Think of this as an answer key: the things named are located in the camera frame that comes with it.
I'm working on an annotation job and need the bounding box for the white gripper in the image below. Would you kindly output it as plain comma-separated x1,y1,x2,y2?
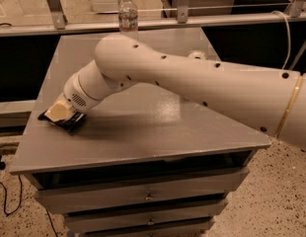
44,73,94,122

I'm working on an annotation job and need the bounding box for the blue rxbar blueberry wrapper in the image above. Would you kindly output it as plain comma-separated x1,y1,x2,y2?
38,112,86,134

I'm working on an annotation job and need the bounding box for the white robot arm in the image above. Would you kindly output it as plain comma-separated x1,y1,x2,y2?
39,34,306,151

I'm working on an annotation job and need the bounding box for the clear plastic water bottle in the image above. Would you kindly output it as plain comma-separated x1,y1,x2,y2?
118,0,138,40

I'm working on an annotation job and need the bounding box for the top grey drawer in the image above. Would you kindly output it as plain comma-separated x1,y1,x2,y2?
35,167,249,214

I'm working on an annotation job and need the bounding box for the grey drawer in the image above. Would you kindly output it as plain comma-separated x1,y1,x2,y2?
82,217,214,237
35,167,249,214
65,198,228,233

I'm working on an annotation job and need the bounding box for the grey drawer cabinet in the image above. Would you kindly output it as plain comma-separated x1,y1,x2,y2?
9,28,271,237

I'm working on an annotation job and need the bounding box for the bottom grey drawer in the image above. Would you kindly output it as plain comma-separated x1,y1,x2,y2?
82,217,214,237

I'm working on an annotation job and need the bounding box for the green soda can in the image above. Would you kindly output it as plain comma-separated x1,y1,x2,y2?
188,50,207,60

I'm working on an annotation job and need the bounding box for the middle grey drawer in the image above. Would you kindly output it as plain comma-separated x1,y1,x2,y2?
65,198,228,233

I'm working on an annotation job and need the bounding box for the black floor cable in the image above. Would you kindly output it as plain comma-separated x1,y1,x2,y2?
0,144,24,217

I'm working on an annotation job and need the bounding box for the white cable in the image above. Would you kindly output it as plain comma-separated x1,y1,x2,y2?
271,10,292,71

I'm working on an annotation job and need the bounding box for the metal frame rail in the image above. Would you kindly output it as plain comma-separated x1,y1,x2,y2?
0,0,306,37

